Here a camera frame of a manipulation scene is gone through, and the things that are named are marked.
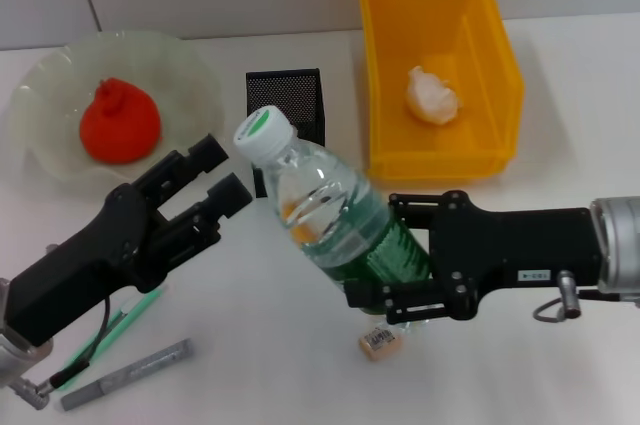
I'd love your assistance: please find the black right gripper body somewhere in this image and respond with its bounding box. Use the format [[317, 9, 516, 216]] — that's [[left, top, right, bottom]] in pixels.
[[427, 189, 604, 320]]

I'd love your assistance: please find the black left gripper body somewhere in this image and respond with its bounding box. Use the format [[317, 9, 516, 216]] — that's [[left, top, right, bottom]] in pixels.
[[9, 183, 172, 346]]

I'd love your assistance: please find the mint green utility knife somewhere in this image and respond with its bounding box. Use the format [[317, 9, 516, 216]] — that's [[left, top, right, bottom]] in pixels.
[[54, 287, 166, 391]]

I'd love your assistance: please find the red-orange knitted orange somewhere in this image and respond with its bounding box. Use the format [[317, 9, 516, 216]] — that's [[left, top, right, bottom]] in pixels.
[[79, 77, 162, 165]]

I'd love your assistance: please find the clear water bottle green label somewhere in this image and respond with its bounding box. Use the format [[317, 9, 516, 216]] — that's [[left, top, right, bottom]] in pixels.
[[233, 104, 435, 339]]

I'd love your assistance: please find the white paper ball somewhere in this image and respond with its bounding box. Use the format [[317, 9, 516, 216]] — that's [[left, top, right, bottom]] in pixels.
[[404, 66, 464, 127]]

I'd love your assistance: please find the beige eraser with barcode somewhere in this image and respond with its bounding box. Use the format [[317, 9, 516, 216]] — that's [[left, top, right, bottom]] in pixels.
[[357, 324, 404, 361]]

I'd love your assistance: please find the silver marker pen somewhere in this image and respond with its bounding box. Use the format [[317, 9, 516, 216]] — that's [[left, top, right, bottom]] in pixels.
[[59, 338, 194, 412]]

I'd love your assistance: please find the black mesh pen holder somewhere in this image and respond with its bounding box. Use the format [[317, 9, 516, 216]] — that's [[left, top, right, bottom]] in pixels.
[[244, 67, 326, 199]]

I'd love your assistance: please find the pale green glass fruit plate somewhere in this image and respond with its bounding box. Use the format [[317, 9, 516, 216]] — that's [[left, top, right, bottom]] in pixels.
[[7, 29, 224, 184]]

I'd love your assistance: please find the yellow plastic bin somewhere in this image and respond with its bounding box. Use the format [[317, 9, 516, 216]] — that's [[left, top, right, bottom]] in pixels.
[[356, 0, 526, 181]]

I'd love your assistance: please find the left gripper cable with plug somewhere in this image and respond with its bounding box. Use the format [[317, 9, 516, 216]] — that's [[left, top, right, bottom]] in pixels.
[[14, 294, 112, 397]]

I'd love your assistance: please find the gripper cable with plug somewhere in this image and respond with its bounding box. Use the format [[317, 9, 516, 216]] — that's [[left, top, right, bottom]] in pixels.
[[532, 269, 640, 325], [14, 294, 112, 397]]

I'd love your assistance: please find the right gripper cable with plug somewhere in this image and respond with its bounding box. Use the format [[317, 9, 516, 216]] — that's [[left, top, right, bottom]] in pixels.
[[532, 269, 640, 325]]

